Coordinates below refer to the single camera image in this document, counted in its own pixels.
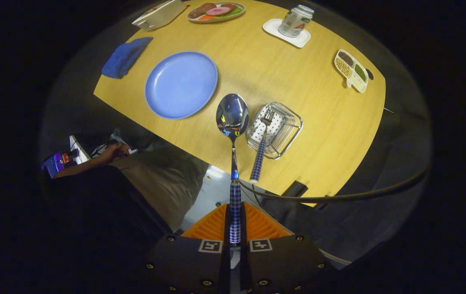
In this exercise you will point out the person's leg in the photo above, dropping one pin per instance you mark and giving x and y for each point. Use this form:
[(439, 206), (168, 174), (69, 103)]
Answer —
[(163, 183)]

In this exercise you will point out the pile of dark beans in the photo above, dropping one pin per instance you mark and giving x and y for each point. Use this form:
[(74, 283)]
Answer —
[(346, 58)]

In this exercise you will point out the beige food plate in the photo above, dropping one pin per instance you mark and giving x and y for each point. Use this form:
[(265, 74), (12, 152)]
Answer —
[(216, 20)]

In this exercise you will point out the purple screen device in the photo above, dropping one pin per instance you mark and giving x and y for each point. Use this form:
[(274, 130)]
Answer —
[(53, 163)]

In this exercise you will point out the small brown meat piece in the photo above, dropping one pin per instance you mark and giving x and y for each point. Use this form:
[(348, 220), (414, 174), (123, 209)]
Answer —
[(229, 6)]

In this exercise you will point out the blue round plate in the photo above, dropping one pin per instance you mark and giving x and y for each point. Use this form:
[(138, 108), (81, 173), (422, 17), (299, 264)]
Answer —
[(181, 85)]

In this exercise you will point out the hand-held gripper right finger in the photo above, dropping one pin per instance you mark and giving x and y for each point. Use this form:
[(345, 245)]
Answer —
[(282, 265)]

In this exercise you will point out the pile of yellow beans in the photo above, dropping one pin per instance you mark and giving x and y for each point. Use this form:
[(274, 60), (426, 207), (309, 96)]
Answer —
[(342, 67)]

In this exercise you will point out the pile of green beans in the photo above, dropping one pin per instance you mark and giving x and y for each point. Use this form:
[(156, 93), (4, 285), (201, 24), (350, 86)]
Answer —
[(360, 72)]

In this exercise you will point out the green lettuce leaf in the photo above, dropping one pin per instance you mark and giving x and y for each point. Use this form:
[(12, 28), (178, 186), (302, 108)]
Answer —
[(235, 12)]

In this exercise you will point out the white divided dish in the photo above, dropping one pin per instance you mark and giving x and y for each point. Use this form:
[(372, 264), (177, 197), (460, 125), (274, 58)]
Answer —
[(358, 83)]

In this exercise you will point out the white square coaster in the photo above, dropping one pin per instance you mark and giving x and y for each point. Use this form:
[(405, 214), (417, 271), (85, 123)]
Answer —
[(271, 26)]

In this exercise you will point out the white bar-shaped device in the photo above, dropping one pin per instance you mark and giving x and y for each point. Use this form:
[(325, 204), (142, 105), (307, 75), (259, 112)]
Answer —
[(78, 148)]

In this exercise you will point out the pink ham slice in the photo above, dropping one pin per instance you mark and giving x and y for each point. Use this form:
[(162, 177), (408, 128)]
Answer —
[(218, 11)]

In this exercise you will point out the black table clamp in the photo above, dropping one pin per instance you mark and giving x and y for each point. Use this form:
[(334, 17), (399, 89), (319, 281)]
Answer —
[(294, 188)]

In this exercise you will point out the white toaster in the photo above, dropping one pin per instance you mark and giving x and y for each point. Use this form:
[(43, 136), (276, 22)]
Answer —
[(159, 14)]

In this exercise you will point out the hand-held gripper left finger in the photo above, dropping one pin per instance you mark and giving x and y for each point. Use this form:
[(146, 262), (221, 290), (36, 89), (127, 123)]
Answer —
[(188, 265)]

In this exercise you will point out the large brown meat piece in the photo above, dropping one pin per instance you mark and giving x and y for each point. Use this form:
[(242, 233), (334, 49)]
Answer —
[(200, 10)]

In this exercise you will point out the orange vegetable slice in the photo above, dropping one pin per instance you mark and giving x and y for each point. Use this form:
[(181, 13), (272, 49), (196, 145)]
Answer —
[(205, 17)]

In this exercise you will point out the black table grommet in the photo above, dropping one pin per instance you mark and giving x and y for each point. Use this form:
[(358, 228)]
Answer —
[(369, 74)]

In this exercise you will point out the white green-capped bottle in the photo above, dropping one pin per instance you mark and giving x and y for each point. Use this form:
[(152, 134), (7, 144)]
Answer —
[(296, 20)]

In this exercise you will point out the blue folded towel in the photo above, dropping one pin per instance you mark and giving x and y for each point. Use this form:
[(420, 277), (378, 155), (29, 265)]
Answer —
[(126, 57)]

